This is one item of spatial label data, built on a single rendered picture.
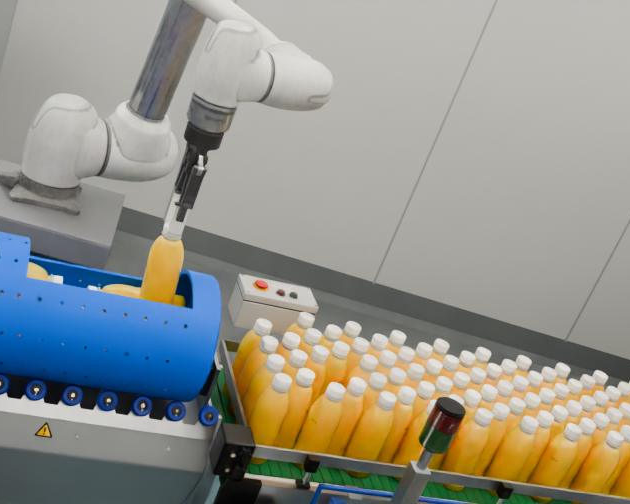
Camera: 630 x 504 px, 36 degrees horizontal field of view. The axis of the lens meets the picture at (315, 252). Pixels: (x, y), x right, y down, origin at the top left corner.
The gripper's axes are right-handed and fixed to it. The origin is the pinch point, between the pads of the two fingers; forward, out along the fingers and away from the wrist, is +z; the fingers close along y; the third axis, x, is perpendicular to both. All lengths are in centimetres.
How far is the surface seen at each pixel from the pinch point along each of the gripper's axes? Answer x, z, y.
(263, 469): 32, 48, 17
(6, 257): -30.7, 15.0, 4.3
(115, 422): -1.3, 45.4, 10.9
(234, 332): 90, 138, -194
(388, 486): 63, 48, 17
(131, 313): -5.0, 19.0, 9.9
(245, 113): 80, 57, -264
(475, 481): 83, 41, 19
